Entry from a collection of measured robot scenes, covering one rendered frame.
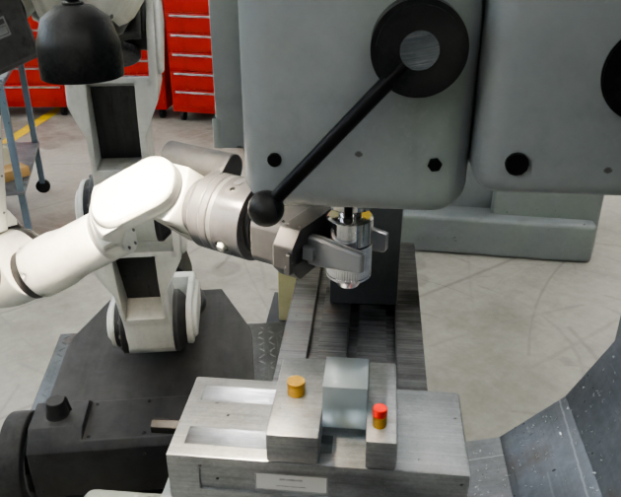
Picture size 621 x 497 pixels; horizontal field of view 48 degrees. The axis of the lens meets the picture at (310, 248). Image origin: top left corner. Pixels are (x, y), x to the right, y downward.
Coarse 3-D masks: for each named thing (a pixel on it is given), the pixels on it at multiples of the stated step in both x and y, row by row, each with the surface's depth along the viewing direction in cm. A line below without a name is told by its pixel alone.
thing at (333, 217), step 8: (328, 216) 69; (336, 216) 69; (360, 216) 69; (368, 216) 69; (328, 224) 69; (336, 224) 68; (344, 224) 68; (352, 224) 68; (360, 224) 68; (368, 224) 68; (344, 232) 68; (352, 232) 68; (360, 232) 68
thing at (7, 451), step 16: (16, 416) 143; (32, 416) 145; (0, 432) 139; (16, 432) 139; (0, 448) 137; (16, 448) 138; (0, 464) 136; (16, 464) 137; (0, 480) 136; (16, 480) 137; (32, 480) 149; (0, 496) 137; (16, 496) 138; (32, 496) 143
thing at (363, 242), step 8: (328, 232) 69; (336, 232) 68; (368, 232) 69; (336, 240) 69; (344, 240) 68; (352, 240) 68; (360, 240) 68; (368, 240) 69; (360, 248) 69; (368, 248) 70; (368, 256) 70; (368, 264) 70; (328, 272) 71; (336, 272) 70; (344, 272) 70; (352, 272) 70; (368, 272) 71; (336, 280) 71; (344, 280) 70; (352, 280) 70; (360, 280) 71
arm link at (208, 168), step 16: (176, 144) 82; (176, 160) 81; (192, 160) 80; (208, 160) 79; (224, 160) 78; (240, 160) 80; (192, 176) 78; (208, 176) 76; (224, 176) 76; (192, 192) 75; (208, 192) 74; (176, 208) 77; (192, 208) 75; (176, 224) 78; (192, 224) 75; (192, 240) 85
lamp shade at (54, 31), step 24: (48, 24) 57; (72, 24) 57; (96, 24) 58; (48, 48) 58; (72, 48) 57; (96, 48) 58; (120, 48) 61; (48, 72) 59; (72, 72) 58; (96, 72) 59; (120, 72) 61
